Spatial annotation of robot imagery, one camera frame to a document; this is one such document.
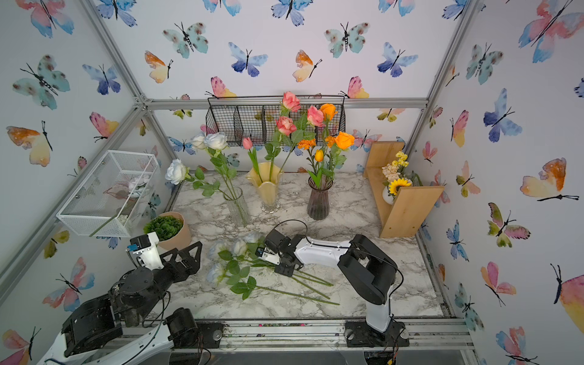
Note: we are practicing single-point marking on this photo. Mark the wooden wall shelf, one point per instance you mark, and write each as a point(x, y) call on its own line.
point(411, 206)

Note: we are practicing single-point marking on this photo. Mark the sunflower bouquet in white vase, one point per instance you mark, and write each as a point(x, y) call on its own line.
point(396, 178)

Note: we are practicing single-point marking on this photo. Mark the black wire wall basket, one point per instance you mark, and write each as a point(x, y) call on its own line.
point(256, 117)

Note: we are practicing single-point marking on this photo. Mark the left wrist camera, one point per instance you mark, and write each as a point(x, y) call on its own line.
point(144, 249)

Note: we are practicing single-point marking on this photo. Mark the yellow ruffled glass vase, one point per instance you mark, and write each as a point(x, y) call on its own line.
point(266, 184)

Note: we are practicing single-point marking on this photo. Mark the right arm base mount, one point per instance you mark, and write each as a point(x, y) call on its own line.
point(359, 334)

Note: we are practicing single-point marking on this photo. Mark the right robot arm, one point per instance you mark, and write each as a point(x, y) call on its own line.
point(371, 273)

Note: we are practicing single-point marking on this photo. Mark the clear glass vase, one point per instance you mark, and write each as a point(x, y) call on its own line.
point(237, 206)

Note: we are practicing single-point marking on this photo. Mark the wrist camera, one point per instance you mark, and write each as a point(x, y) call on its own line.
point(144, 249)
point(266, 255)

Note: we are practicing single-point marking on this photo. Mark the aluminium front rail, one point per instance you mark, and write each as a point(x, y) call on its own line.
point(425, 334)

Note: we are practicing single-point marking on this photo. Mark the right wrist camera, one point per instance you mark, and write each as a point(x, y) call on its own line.
point(266, 255)

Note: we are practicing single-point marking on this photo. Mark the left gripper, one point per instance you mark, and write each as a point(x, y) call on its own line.
point(192, 266)

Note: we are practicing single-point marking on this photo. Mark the orange yellow tulip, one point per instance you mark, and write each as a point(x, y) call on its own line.
point(319, 171)

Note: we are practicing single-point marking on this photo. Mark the pink rose tall stem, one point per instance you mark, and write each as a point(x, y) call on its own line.
point(290, 103)

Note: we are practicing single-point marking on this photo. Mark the small pink rosebud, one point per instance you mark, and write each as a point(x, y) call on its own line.
point(248, 145)

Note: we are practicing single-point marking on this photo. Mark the purple ribbed glass vase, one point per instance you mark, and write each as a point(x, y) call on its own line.
point(318, 206)

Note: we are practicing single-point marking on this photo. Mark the orange rose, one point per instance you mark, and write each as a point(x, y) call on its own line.
point(343, 144)
point(329, 112)

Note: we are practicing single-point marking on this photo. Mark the white mesh wall box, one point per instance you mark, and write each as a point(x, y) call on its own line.
point(113, 196)

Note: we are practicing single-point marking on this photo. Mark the orange marigold flower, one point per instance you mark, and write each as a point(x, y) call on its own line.
point(306, 143)

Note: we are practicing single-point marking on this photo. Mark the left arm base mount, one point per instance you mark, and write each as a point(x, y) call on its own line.
point(186, 332)

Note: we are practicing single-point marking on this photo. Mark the green succulent in pink pot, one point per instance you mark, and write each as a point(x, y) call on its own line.
point(172, 230)

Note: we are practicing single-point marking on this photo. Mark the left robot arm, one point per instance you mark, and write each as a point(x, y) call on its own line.
point(99, 321)

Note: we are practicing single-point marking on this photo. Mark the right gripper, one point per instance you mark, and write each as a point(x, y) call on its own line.
point(281, 268)

